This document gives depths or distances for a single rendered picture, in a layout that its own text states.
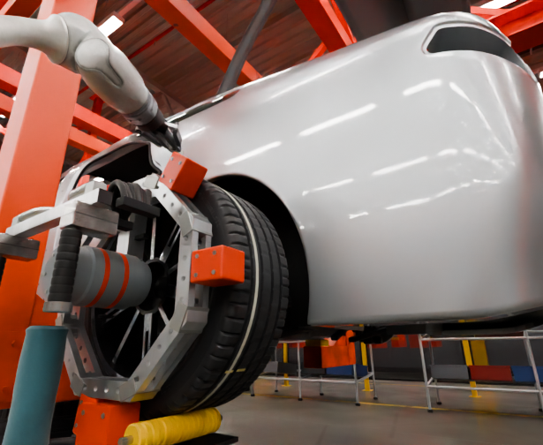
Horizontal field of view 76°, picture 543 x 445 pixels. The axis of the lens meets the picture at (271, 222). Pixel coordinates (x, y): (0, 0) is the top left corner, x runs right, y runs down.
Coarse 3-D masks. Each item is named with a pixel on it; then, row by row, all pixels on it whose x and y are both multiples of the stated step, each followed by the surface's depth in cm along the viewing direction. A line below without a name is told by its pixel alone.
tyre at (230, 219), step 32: (224, 192) 96; (224, 224) 84; (256, 224) 93; (224, 288) 78; (288, 288) 94; (224, 320) 76; (256, 320) 83; (96, 352) 100; (192, 352) 79; (224, 352) 76; (256, 352) 86; (192, 384) 76; (224, 384) 84; (160, 416) 80
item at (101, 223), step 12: (72, 204) 65; (84, 204) 66; (60, 216) 66; (72, 216) 64; (84, 216) 65; (96, 216) 67; (108, 216) 69; (60, 228) 65; (84, 228) 65; (96, 228) 67; (108, 228) 69
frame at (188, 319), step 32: (160, 192) 88; (192, 224) 78; (192, 288) 74; (64, 320) 99; (192, 320) 72; (64, 352) 93; (160, 352) 73; (96, 384) 82; (128, 384) 75; (160, 384) 77
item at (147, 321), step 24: (168, 216) 112; (168, 240) 98; (168, 264) 96; (168, 288) 92; (96, 312) 106; (120, 312) 102; (144, 312) 96; (168, 312) 91; (96, 336) 102; (120, 336) 108; (144, 336) 93; (120, 360) 98
